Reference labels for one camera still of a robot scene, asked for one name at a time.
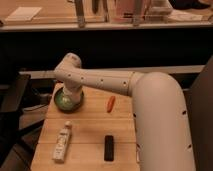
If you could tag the green ceramic bowl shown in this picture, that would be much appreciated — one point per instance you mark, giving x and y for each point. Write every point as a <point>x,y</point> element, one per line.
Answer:
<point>77,99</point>

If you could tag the orange carrot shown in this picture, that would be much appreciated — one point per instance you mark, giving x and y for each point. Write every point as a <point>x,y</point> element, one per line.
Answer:
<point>110,103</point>

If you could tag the white paper sheet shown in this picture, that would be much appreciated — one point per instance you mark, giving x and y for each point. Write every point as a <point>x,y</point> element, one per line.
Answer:
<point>23,14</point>

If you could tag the black chair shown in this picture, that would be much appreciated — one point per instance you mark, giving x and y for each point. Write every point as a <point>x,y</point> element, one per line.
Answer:
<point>10,112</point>

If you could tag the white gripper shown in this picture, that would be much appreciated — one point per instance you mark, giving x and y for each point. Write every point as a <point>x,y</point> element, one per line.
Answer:
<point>72,89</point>

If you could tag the white squeeze bottle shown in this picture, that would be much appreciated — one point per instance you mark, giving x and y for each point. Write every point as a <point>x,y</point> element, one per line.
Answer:
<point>62,143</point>

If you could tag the black remote control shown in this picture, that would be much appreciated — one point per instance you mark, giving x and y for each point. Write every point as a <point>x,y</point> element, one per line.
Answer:
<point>109,148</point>

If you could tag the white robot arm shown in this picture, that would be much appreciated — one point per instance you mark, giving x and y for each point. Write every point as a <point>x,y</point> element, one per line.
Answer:
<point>162,124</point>

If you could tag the grey metal rail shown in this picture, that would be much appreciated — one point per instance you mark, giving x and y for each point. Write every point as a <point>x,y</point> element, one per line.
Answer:
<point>173,70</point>

